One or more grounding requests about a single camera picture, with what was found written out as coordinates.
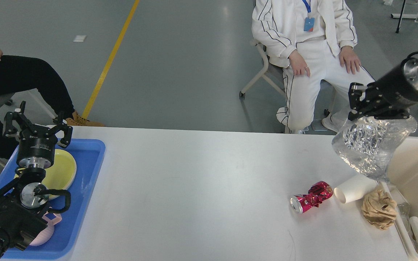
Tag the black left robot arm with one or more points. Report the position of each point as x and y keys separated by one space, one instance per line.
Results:
x=19 y=226

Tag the yellow round plastic plate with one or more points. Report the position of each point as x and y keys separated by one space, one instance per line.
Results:
x=29 y=191

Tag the silver foil pouch with paper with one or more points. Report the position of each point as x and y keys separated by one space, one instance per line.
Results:
x=404 y=209

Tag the pink ribbed mug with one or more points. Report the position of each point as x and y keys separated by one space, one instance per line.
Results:
x=46 y=234

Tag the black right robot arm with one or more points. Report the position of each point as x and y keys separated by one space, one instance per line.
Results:
x=390 y=96

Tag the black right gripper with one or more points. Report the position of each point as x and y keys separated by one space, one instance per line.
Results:
x=397 y=90

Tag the beige plastic bin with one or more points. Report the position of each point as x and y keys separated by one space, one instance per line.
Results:
x=403 y=175

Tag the person in white tracksuit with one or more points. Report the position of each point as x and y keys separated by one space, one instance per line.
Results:
x=312 y=41

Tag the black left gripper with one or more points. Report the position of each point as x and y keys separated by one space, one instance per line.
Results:
x=35 y=151

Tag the white wheeled chair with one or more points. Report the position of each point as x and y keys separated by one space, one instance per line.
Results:
x=273 y=75

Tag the silver foil bag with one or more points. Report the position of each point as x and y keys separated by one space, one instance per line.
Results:
x=367 y=144

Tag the small crumpled brown paper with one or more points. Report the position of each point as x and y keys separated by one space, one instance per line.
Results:
x=379 y=209

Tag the person in black trousers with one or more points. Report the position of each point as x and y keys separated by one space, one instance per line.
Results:
x=19 y=73

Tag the white paper cup lying sideways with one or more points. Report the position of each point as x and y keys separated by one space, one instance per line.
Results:
x=354 y=188

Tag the clear floor plate right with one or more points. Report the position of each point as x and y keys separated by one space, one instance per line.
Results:
x=317 y=126

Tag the crushed red soda can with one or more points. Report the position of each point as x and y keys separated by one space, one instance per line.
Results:
x=319 y=192

